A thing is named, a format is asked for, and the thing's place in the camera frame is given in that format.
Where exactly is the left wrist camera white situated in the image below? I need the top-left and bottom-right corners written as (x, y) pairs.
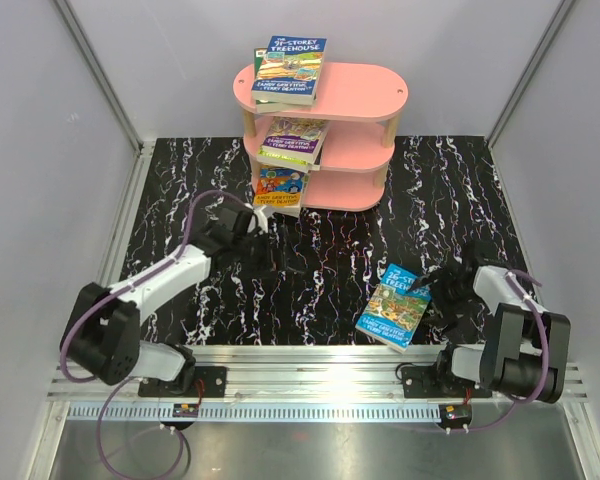
top-left (247, 205), bottom-right (274, 233)

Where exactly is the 52-storey treehouse purple book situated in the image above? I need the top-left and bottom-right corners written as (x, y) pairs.
top-left (259, 116), bottom-right (330, 163)

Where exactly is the dark brown paperback book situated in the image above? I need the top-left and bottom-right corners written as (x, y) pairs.
top-left (311, 151), bottom-right (323, 171)

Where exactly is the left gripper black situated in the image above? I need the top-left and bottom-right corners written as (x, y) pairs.
top-left (233, 226), bottom-right (304, 280)

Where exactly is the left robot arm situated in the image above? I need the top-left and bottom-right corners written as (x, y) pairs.
top-left (60, 203), bottom-right (287, 397)

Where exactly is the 78-storey treehouse orange book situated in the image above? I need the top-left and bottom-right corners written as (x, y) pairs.
top-left (273, 206), bottom-right (302, 218)

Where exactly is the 65-storey treehouse green book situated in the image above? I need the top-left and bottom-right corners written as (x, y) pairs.
top-left (256, 152), bottom-right (315, 173)

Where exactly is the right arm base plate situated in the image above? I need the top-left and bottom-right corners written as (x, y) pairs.
top-left (395, 362), bottom-right (492, 399)

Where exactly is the pink three-tier shelf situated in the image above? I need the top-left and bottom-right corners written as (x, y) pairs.
top-left (232, 62), bottom-right (410, 214)

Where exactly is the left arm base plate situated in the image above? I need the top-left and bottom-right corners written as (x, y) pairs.
top-left (138, 366), bottom-right (228, 400)

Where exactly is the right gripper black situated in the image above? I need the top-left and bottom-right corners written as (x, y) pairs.
top-left (409, 265), bottom-right (478, 328)

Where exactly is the aluminium mounting rail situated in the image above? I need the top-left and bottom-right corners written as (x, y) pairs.
top-left (47, 344), bottom-right (589, 421)

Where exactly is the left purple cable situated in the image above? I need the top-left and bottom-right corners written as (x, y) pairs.
top-left (59, 189), bottom-right (254, 479)

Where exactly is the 91-storey treehouse blue book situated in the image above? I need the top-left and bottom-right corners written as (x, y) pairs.
top-left (251, 35), bottom-right (327, 106)

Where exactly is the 130-storey treehouse orange book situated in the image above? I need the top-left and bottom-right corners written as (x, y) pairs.
top-left (253, 165), bottom-right (309, 208)

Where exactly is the green paperback book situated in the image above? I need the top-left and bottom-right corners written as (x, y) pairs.
top-left (254, 47), bottom-right (316, 114)

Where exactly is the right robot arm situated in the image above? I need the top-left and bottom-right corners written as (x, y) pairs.
top-left (408, 258), bottom-right (571, 404)

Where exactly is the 26-storey treehouse blue book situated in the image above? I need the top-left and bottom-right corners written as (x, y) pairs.
top-left (355, 264), bottom-right (431, 352)

